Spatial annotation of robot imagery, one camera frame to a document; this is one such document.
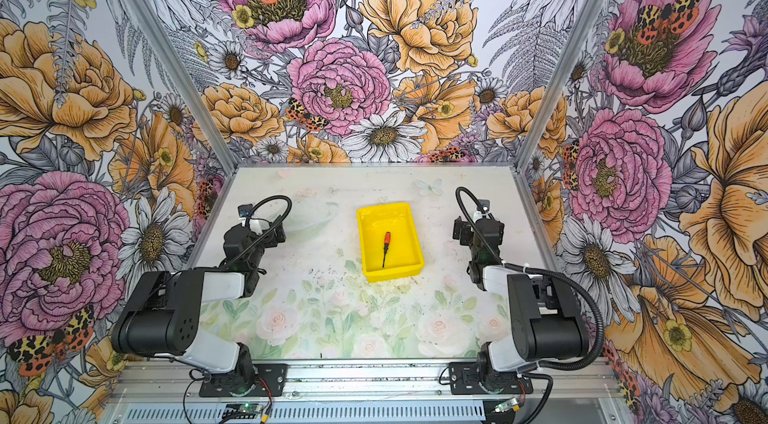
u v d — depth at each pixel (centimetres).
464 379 74
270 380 74
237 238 72
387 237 99
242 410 71
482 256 73
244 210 79
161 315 45
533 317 45
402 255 97
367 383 75
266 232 82
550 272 49
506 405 72
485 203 79
